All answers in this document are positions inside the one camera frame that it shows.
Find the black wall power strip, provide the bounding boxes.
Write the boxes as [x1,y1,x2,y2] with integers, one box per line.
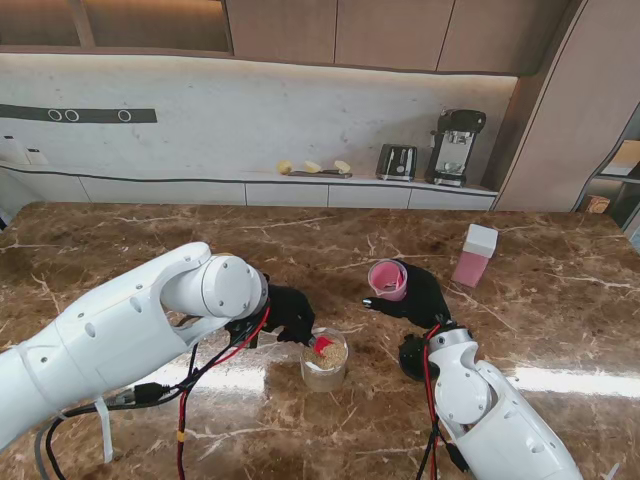
[0,103,158,125]

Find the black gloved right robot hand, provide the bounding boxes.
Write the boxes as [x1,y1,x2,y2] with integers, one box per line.
[362,263,451,329]

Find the small wooden box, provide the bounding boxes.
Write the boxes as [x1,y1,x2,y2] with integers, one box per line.
[582,194,612,215]

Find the pink measuring cup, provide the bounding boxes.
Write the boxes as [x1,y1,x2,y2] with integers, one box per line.
[367,258,409,303]

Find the brown wall cabinets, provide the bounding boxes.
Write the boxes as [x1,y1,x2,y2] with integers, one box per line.
[0,0,571,77]

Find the red and black arm cables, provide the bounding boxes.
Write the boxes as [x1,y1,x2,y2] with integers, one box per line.
[414,324,471,480]
[44,307,274,480]

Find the black round jar lid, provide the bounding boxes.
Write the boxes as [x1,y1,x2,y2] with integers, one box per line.
[398,349,432,384]

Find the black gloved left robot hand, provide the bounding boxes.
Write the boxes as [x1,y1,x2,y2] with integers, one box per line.
[267,283,317,347]

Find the dark open shelf unit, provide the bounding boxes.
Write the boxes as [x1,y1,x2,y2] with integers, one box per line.
[574,102,640,232]

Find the dark cutting board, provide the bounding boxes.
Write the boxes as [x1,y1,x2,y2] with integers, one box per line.
[288,169,353,180]

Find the black espresso machine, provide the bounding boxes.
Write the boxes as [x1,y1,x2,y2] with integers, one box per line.
[423,108,488,189]

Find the pink container with white lid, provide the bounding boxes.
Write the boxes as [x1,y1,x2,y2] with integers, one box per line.
[451,223,500,289]

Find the red and black left arm cables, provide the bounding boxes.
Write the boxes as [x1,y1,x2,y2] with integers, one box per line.
[44,307,274,480]

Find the tan book on shelf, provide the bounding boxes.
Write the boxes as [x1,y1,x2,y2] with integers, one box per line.
[607,139,640,177]

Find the red and black right arm cables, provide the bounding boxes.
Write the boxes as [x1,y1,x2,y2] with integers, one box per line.
[414,324,471,480]

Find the clear grain jar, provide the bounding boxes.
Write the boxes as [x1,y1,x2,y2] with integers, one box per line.
[299,327,349,394]

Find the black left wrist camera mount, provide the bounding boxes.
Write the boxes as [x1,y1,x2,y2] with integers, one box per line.
[224,319,264,351]

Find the tall brown cabinet panel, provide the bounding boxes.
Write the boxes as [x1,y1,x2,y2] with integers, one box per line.
[492,0,640,214]

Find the white counter with drawers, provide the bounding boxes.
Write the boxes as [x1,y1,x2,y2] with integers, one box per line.
[0,163,499,211]

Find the black and silver toaster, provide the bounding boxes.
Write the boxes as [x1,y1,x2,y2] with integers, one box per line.
[375,143,419,182]

